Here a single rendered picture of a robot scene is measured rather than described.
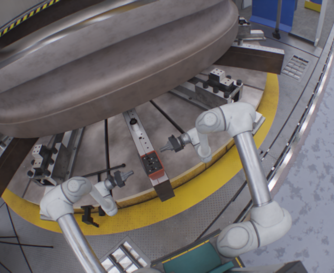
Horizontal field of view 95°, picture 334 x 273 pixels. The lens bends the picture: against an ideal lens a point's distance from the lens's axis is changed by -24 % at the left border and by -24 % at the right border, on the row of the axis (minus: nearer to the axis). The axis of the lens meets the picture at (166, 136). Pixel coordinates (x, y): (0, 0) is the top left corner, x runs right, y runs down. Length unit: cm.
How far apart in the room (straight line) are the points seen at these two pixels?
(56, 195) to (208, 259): 89
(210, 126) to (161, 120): 155
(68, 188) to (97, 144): 153
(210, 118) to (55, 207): 91
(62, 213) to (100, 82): 116
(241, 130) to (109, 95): 116
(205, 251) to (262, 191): 46
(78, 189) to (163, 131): 151
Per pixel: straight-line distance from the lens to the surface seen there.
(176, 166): 205
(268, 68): 325
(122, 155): 229
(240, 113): 103
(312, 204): 250
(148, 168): 153
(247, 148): 101
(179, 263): 119
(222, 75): 222
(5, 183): 326
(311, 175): 265
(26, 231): 312
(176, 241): 212
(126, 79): 180
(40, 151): 221
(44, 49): 160
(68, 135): 269
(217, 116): 97
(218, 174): 234
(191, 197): 223
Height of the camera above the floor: 209
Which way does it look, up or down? 51 degrees down
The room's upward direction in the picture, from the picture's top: 15 degrees counter-clockwise
